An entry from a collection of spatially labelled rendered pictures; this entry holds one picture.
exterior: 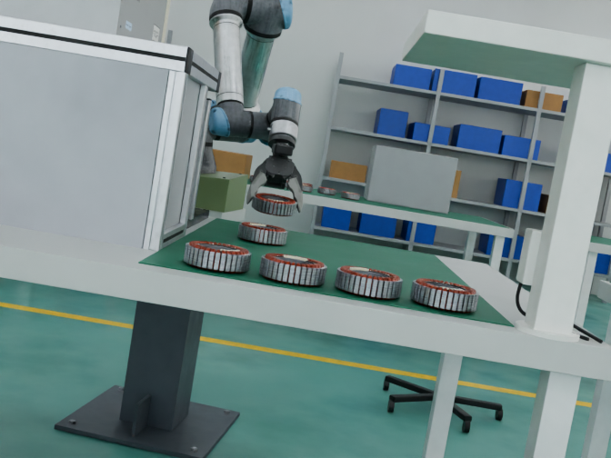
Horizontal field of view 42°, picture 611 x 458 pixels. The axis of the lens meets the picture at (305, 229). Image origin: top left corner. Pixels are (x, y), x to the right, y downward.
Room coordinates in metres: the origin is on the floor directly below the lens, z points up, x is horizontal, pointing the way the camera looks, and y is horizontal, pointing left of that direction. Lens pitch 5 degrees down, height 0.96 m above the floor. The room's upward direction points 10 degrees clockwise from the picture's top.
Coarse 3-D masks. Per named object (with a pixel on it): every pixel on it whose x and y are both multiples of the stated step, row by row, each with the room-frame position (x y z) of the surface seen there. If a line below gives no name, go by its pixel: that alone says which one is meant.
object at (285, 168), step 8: (272, 136) 2.11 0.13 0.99; (280, 136) 2.10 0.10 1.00; (288, 136) 2.10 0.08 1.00; (272, 144) 2.13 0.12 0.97; (272, 160) 2.07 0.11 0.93; (280, 160) 2.07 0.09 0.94; (288, 160) 2.07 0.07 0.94; (272, 168) 2.06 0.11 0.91; (280, 168) 2.06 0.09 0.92; (288, 168) 2.06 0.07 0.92; (272, 176) 2.05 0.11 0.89; (280, 176) 2.06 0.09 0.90; (288, 176) 2.07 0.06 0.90; (272, 184) 2.10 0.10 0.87; (280, 184) 2.11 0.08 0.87
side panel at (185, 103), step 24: (168, 96) 1.43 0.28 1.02; (192, 96) 1.61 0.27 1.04; (168, 120) 1.44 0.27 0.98; (192, 120) 1.65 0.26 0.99; (168, 144) 1.43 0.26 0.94; (192, 144) 1.68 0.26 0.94; (168, 168) 1.43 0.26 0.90; (192, 168) 1.68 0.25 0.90; (168, 192) 1.44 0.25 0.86; (168, 216) 1.55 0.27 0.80; (144, 240) 1.43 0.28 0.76; (168, 240) 1.52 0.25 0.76
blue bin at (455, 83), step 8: (432, 72) 8.30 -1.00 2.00; (448, 72) 8.01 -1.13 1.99; (456, 72) 8.01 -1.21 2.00; (432, 80) 8.12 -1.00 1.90; (448, 80) 8.01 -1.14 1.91; (456, 80) 8.01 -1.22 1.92; (464, 80) 8.01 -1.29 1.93; (472, 80) 8.00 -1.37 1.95; (432, 88) 8.02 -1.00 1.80; (448, 88) 8.01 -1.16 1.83; (456, 88) 8.01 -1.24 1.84; (464, 88) 8.01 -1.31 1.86; (472, 88) 8.00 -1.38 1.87; (472, 96) 8.00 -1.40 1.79
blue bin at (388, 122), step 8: (376, 112) 8.40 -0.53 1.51; (384, 112) 8.01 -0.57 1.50; (392, 112) 8.01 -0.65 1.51; (400, 112) 8.02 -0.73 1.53; (376, 120) 8.23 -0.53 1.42; (384, 120) 8.01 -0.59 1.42; (392, 120) 8.02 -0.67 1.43; (400, 120) 8.02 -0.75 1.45; (376, 128) 8.08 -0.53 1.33; (384, 128) 8.01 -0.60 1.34; (392, 128) 8.02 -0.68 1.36; (400, 128) 8.02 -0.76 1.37; (400, 136) 8.02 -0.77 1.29
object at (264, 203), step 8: (256, 200) 1.98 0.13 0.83; (264, 200) 1.98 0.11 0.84; (272, 200) 1.97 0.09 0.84; (280, 200) 2.05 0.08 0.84; (288, 200) 2.03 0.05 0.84; (256, 208) 1.98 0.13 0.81; (264, 208) 1.97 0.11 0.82; (272, 208) 1.97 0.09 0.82; (280, 208) 1.97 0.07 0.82; (288, 208) 1.98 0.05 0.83
